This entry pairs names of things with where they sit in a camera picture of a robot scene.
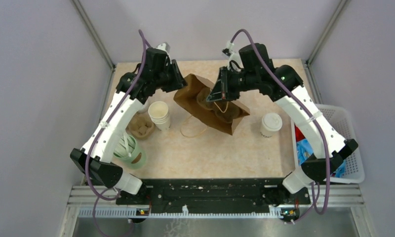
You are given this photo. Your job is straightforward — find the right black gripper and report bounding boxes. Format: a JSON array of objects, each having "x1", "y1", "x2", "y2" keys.
[{"x1": 206, "y1": 66, "x2": 259, "y2": 103}]

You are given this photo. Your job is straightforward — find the brown paper bag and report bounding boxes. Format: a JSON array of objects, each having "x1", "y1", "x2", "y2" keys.
[{"x1": 173, "y1": 74, "x2": 250, "y2": 135}]

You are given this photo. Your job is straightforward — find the brown cardboard cup carrier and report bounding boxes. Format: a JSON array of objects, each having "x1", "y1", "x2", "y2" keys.
[{"x1": 196, "y1": 87, "x2": 241, "y2": 123}]

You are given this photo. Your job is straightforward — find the white plastic cup lid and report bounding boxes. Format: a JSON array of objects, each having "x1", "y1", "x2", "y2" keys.
[{"x1": 261, "y1": 113, "x2": 283, "y2": 132}]

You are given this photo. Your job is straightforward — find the white paper coffee cup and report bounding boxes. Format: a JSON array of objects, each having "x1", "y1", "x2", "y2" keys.
[{"x1": 260, "y1": 126, "x2": 278, "y2": 138}]

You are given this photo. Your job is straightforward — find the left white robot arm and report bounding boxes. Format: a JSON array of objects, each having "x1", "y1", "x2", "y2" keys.
[{"x1": 70, "y1": 43, "x2": 187, "y2": 204}]

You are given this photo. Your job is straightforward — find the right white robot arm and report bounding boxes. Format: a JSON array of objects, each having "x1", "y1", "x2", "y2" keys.
[{"x1": 206, "y1": 42, "x2": 358, "y2": 203}]

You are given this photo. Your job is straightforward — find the stack of white lids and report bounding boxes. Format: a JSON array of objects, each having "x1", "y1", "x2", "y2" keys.
[{"x1": 138, "y1": 100, "x2": 150, "y2": 114}]

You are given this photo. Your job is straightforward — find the stack of white paper cups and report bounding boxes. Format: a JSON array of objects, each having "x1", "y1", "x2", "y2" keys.
[{"x1": 148, "y1": 101, "x2": 171, "y2": 131}]

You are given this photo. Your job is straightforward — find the stack of cardboard cup carriers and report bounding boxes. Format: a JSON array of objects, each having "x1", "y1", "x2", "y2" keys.
[{"x1": 126, "y1": 113, "x2": 156, "y2": 140}]

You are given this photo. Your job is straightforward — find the red snack packet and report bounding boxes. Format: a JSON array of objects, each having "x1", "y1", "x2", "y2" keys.
[{"x1": 294, "y1": 126, "x2": 306, "y2": 142}]

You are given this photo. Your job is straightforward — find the blue snack packet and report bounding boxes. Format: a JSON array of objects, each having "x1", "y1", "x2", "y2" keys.
[{"x1": 296, "y1": 139, "x2": 346, "y2": 181}]

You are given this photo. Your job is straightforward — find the white plastic basket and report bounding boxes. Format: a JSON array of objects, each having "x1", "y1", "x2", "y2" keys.
[{"x1": 289, "y1": 104, "x2": 364, "y2": 184}]

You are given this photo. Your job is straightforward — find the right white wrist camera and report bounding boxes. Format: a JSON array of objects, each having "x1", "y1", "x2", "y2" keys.
[{"x1": 222, "y1": 41, "x2": 243, "y2": 71}]

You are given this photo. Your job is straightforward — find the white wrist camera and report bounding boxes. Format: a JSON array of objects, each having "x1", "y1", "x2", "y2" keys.
[
  {"x1": 155, "y1": 42, "x2": 170, "y2": 56},
  {"x1": 222, "y1": 41, "x2": 243, "y2": 71}
]

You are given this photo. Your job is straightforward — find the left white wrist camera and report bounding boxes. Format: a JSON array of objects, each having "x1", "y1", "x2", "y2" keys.
[{"x1": 155, "y1": 42, "x2": 170, "y2": 56}]

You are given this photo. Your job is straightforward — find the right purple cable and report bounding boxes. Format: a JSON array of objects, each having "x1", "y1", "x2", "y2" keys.
[{"x1": 229, "y1": 29, "x2": 332, "y2": 225}]

